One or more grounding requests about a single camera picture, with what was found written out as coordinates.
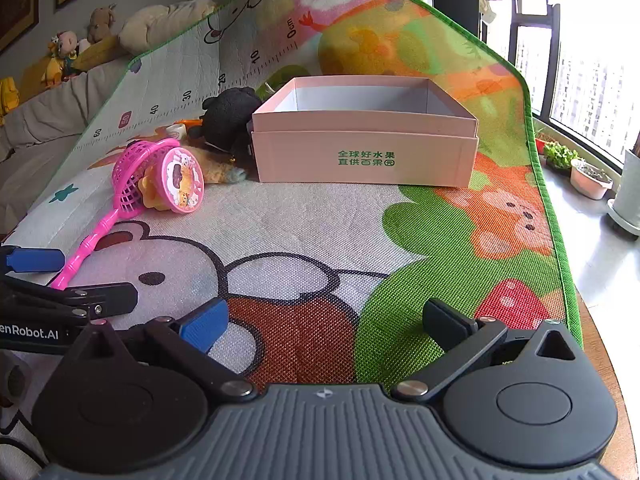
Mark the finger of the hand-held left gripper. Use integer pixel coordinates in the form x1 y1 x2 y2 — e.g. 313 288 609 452
0 278 139 323
0 245 66 275

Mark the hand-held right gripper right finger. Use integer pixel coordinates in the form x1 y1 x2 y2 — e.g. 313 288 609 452
392 298 593 402

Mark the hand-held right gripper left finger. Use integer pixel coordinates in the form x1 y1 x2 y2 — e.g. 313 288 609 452
60 297 258 404

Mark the yellow flower-shaped toy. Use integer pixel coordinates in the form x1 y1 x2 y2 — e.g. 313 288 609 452
139 172 173 211

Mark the pink toy net racket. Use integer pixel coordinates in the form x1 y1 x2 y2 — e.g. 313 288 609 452
50 138 181 291

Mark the pink round cartoon toy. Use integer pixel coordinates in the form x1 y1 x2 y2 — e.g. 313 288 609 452
159 146 206 216

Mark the pink cardboard box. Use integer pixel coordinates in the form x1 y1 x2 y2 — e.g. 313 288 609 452
251 76 481 188

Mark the black plush toy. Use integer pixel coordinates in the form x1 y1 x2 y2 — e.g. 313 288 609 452
200 86 263 166

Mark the cartoon animal play mat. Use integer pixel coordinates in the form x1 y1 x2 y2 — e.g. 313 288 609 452
0 0 585 480

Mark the grey sofa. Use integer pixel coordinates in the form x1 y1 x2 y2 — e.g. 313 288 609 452
0 45 131 241

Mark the yellow cloth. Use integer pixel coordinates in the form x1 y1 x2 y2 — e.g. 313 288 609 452
0 76 21 117

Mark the yellow plush doll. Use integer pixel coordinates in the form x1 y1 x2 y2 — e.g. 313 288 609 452
40 52 76 88

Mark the pink plant pot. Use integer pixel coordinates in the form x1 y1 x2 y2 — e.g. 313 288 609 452
570 159 614 201

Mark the leafy green potted plant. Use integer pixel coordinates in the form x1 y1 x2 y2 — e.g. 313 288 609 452
542 142 581 176

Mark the mustard yellow cushion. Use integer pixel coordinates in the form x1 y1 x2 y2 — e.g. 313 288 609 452
70 35 126 73

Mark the small pink-faced plush doll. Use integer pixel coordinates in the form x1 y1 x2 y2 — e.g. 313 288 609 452
48 30 91 61

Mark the tall white plant pot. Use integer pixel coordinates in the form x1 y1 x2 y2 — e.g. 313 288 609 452
607 149 640 238

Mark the tan plush animal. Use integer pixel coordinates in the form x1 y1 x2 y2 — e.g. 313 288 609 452
87 4 118 45

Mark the dark window frame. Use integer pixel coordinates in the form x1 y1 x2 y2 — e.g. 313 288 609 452
480 0 640 161

